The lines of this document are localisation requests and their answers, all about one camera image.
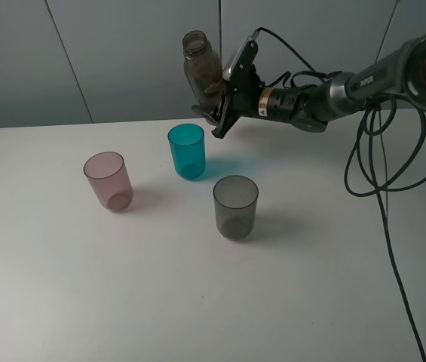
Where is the grey translucent plastic cup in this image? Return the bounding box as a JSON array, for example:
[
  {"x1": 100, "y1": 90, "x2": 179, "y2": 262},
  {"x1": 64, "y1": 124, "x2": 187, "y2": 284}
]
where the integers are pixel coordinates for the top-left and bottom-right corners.
[{"x1": 213, "y1": 175, "x2": 259, "y2": 241}]

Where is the black cable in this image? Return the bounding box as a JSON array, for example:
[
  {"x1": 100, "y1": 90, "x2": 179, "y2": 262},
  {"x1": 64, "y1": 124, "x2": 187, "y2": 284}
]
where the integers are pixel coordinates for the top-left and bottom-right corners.
[{"x1": 253, "y1": 26, "x2": 426, "y2": 362}]

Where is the pink translucent plastic cup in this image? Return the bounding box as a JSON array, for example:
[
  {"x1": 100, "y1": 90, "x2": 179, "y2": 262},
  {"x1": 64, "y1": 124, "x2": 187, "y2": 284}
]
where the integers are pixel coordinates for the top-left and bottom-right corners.
[{"x1": 83, "y1": 152, "x2": 133, "y2": 212}]

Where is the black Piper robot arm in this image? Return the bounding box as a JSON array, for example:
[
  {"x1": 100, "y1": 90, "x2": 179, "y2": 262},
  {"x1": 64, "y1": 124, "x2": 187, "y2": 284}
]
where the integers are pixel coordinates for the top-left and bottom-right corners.
[{"x1": 192, "y1": 29, "x2": 426, "y2": 139}]

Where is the teal translucent plastic cup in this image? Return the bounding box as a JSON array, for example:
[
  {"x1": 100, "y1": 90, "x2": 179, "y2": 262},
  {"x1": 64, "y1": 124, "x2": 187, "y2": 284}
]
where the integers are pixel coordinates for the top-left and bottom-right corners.
[{"x1": 167, "y1": 123, "x2": 206, "y2": 180}]

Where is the brown translucent water bottle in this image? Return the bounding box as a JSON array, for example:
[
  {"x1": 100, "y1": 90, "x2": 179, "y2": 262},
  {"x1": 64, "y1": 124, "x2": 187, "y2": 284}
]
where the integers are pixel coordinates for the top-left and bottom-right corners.
[{"x1": 182, "y1": 30, "x2": 225, "y2": 112}]

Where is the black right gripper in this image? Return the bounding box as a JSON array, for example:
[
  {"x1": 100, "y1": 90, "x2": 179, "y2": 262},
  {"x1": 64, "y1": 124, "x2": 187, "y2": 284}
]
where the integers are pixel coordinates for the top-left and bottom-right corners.
[{"x1": 192, "y1": 64, "x2": 265, "y2": 138}]

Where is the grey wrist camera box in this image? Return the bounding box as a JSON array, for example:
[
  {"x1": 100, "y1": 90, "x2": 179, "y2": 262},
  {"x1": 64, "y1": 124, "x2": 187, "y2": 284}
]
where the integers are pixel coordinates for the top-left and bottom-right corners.
[{"x1": 222, "y1": 35, "x2": 258, "y2": 82}]

